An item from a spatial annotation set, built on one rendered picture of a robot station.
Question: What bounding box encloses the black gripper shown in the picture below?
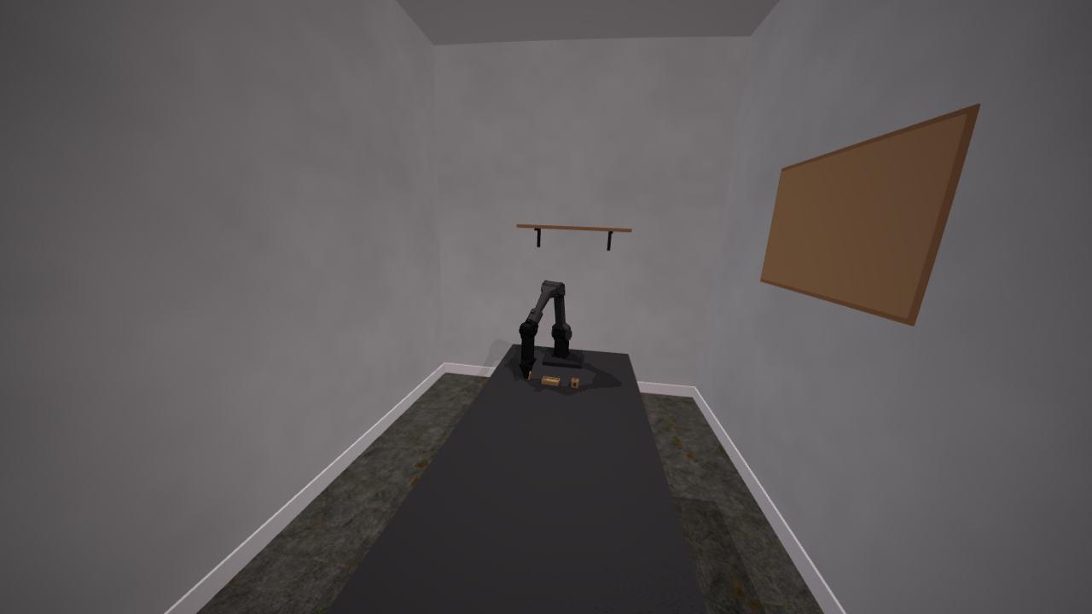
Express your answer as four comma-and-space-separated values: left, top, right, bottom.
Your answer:
520, 349, 537, 379

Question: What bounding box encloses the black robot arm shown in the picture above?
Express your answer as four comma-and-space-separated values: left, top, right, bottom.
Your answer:
519, 281, 572, 359

